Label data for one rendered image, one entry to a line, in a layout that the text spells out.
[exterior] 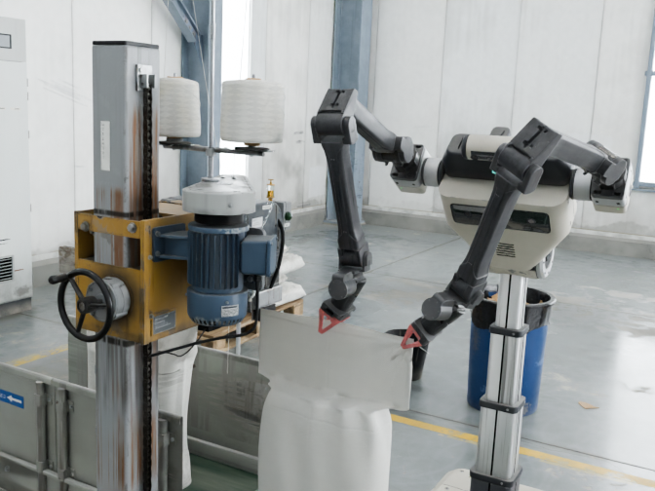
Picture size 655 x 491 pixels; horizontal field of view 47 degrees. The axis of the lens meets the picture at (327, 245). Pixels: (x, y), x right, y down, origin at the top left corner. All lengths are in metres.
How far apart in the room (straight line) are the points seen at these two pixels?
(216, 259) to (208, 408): 1.15
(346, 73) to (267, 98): 8.94
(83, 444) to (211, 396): 0.53
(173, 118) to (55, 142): 4.96
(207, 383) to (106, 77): 1.34
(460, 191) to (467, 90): 8.12
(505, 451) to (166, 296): 1.27
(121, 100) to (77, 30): 5.32
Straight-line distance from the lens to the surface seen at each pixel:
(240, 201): 1.80
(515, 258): 2.41
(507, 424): 2.61
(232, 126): 1.92
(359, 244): 2.02
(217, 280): 1.85
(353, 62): 10.81
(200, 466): 2.77
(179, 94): 2.08
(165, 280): 1.96
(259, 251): 1.83
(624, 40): 9.97
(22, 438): 2.81
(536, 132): 1.74
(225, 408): 2.85
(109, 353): 2.03
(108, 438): 2.12
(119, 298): 1.91
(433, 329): 1.98
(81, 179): 7.23
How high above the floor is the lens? 1.62
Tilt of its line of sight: 10 degrees down
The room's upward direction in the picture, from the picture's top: 3 degrees clockwise
